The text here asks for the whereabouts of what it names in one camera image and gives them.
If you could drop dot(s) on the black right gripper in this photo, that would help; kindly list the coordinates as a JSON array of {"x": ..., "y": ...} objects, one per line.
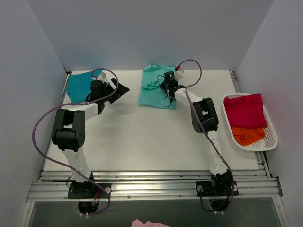
[{"x": 167, "y": 85}]

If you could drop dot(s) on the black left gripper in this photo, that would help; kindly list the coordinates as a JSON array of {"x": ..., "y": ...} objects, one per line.
[{"x": 112, "y": 89}]

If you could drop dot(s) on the mint green t-shirt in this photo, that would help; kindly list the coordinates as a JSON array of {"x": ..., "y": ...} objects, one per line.
[{"x": 150, "y": 92}]

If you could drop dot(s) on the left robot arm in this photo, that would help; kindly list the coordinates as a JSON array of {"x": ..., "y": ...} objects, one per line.
[{"x": 69, "y": 128}]

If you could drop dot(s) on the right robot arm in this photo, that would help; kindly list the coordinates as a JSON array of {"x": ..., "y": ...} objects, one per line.
[{"x": 204, "y": 118}]

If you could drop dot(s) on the folded teal t-shirt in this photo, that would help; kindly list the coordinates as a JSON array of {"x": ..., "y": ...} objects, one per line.
[{"x": 78, "y": 86}]

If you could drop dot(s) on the magenta t-shirt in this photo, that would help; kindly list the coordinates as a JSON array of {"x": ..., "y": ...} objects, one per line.
[{"x": 245, "y": 111}]

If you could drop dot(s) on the orange t-shirt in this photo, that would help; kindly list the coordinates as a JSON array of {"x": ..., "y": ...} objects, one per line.
[{"x": 247, "y": 136}]

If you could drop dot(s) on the white perforated plastic basket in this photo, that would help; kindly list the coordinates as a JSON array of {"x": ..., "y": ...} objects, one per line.
[{"x": 265, "y": 144}]

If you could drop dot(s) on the pink cloth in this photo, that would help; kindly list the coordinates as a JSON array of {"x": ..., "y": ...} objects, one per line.
[{"x": 138, "y": 223}]

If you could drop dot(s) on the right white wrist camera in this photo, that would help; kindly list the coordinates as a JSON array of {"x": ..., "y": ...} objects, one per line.
[{"x": 179, "y": 73}]

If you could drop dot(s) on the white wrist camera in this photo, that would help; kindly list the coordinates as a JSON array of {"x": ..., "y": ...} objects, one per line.
[
  {"x": 179, "y": 73},
  {"x": 101, "y": 77}
]

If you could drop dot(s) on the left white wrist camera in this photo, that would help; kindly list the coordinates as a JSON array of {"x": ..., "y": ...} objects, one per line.
[{"x": 101, "y": 77}]

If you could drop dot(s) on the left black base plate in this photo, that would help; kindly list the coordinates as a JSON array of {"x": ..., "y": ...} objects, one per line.
[{"x": 86, "y": 191}]

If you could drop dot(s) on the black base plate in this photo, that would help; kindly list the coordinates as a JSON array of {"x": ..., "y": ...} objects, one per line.
[
  {"x": 211, "y": 189},
  {"x": 86, "y": 191}
]

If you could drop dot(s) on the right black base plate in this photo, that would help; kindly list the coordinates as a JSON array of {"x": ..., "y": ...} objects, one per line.
[{"x": 211, "y": 189}]

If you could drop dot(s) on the aluminium rail frame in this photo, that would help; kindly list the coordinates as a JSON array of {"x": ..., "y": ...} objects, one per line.
[{"x": 152, "y": 154}]

